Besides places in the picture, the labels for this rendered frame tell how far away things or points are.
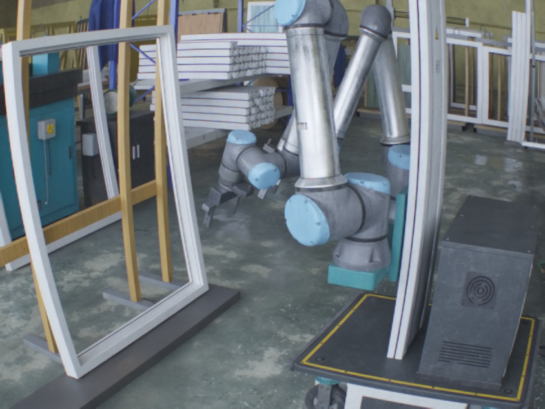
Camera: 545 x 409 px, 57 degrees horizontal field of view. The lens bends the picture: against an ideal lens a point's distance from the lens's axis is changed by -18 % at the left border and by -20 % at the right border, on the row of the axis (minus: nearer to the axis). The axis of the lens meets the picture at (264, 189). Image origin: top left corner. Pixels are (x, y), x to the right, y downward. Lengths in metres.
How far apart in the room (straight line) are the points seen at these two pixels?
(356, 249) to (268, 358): 1.02
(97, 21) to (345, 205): 4.20
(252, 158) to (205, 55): 3.87
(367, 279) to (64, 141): 3.08
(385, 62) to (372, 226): 0.78
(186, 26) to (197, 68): 6.01
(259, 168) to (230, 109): 3.95
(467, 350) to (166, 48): 2.07
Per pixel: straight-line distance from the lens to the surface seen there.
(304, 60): 1.64
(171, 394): 2.43
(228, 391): 2.44
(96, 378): 2.46
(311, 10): 1.66
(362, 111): 9.50
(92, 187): 4.84
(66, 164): 4.49
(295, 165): 1.96
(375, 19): 2.19
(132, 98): 4.92
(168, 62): 2.98
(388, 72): 2.32
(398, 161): 2.19
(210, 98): 5.95
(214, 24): 11.40
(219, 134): 5.91
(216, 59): 5.66
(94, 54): 4.49
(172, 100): 2.99
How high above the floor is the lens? 1.44
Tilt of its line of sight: 16 degrees down
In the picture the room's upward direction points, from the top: straight up
